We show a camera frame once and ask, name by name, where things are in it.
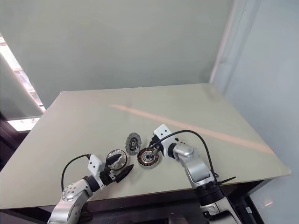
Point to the silver round housing cap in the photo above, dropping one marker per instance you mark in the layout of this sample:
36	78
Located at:
123	163

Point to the white wall corner trim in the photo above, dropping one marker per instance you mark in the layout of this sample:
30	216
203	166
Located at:
223	42

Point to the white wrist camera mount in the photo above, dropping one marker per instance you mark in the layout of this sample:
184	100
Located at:
94	164
162	131

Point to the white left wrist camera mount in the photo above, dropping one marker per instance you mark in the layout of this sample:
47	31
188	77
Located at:
94	164

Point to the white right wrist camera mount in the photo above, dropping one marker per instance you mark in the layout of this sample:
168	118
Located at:
162	131

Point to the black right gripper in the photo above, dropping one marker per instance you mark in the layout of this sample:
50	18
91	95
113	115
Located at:
157	142

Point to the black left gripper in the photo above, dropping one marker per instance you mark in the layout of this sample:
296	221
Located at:
106	177

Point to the copper wound stator disc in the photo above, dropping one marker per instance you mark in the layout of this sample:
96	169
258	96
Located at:
151	163

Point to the grey gear disc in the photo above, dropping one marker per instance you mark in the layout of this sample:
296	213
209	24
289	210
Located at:
128	140

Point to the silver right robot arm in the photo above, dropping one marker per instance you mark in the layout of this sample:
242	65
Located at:
196	168

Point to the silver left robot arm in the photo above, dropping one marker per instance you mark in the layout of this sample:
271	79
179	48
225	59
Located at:
70	193

